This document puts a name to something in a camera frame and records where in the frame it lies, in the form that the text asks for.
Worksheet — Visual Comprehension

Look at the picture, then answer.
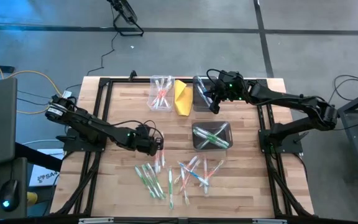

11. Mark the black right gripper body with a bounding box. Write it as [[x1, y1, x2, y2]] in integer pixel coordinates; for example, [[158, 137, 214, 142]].
[[208, 70, 251, 102]]

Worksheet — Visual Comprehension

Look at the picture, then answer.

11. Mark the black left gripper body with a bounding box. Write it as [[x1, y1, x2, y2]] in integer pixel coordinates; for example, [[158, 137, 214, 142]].
[[129, 124, 163, 156]]

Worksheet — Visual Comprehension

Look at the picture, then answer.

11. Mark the blue white toothbrush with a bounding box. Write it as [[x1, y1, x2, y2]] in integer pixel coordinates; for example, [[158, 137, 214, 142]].
[[196, 77, 211, 106], [199, 81, 213, 108], [177, 161, 209, 187]]

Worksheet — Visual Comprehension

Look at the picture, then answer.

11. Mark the green white toothbrush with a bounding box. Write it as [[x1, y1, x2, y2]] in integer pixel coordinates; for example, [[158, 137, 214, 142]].
[[146, 162, 167, 198], [195, 126, 229, 146], [135, 164, 156, 199], [167, 167, 175, 211], [193, 129, 230, 149], [198, 123, 229, 150], [141, 163, 165, 199]]

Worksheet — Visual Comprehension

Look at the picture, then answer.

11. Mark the tall dark tinted bin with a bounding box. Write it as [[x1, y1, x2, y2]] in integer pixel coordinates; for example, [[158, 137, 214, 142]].
[[192, 75, 219, 113]]

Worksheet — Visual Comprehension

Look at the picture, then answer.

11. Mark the flat dark tinted bin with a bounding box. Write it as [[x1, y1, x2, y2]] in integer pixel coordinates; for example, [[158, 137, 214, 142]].
[[190, 121, 233, 152]]

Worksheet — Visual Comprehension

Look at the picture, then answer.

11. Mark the yellow cloth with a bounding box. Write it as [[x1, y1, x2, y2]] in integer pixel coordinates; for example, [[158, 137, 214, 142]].
[[174, 80, 194, 116]]

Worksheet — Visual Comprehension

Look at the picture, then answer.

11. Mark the clear plastic bin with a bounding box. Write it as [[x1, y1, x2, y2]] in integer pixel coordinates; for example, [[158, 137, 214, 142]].
[[147, 75, 176, 113]]

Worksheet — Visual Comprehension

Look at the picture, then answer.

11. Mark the white printed box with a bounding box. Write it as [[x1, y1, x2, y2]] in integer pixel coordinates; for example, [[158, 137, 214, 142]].
[[28, 148, 65, 187]]

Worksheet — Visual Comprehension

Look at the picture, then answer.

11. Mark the black diagonal bar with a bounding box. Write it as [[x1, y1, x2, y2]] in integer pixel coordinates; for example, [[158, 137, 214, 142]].
[[14, 142, 63, 172]]

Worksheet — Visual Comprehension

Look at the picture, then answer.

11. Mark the small yellow object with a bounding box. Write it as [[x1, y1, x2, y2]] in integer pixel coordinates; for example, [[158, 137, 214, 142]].
[[26, 192, 39, 206]]

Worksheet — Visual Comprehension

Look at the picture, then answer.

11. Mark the dark grey desk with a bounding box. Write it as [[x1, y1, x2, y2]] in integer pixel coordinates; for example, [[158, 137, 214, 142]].
[[0, 157, 28, 220]]

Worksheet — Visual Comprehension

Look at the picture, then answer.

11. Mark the dark side table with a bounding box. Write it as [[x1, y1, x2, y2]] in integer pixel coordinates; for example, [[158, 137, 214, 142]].
[[323, 85, 358, 184]]

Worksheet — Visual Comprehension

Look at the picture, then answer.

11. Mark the black computer mouse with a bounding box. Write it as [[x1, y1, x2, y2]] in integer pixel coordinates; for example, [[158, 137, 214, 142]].
[[0, 179, 20, 212]]

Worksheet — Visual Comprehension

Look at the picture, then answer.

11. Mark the black aluminium table frame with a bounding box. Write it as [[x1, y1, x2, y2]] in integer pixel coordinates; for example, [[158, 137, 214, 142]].
[[50, 76, 315, 218]]

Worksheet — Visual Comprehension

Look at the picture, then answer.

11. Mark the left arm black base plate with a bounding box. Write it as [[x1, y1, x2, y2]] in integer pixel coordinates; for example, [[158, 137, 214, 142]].
[[56, 126, 108, 152]]

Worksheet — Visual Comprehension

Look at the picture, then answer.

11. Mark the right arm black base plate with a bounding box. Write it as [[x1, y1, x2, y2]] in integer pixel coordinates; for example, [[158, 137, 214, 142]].
[[258, 128, 304, 154]]

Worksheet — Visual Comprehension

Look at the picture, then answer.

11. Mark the grey edge bracket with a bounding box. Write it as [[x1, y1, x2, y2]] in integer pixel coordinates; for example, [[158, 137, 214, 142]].
[[252, 218, 288, 224], [78, 217, 114, 224]]

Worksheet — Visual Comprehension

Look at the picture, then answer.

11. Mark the black floor cable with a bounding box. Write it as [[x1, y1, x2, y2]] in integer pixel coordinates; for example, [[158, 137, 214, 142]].
[[87, 30, 119, 77]]

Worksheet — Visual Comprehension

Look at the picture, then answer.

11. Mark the black cables bundle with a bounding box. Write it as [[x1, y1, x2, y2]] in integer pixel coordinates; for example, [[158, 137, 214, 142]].
[[323, 74, 358, 119]]

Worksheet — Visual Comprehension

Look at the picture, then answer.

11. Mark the yellow floor cable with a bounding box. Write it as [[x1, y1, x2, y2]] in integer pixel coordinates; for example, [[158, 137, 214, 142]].
[[0, 51, 65, 114]]

